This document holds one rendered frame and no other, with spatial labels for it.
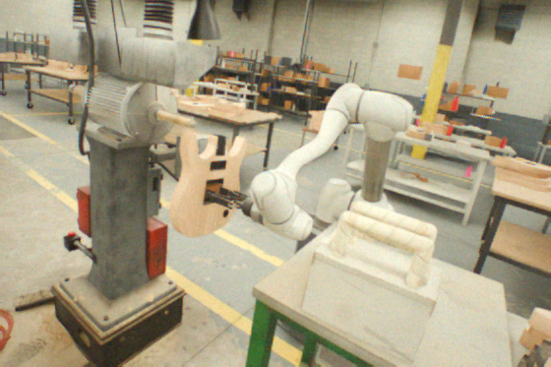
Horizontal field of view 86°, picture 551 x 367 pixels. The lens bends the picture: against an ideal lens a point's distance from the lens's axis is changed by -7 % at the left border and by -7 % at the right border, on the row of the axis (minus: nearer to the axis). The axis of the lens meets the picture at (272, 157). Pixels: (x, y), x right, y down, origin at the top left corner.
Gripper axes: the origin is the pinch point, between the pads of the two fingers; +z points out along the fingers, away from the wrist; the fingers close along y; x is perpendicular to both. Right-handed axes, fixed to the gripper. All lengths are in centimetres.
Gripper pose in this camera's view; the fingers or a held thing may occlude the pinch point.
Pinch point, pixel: (214, 191)
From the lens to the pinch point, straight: 125.7
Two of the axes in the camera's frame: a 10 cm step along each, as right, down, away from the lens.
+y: 5.3, -0.4, 8.5
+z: -8.3, -2.4, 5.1
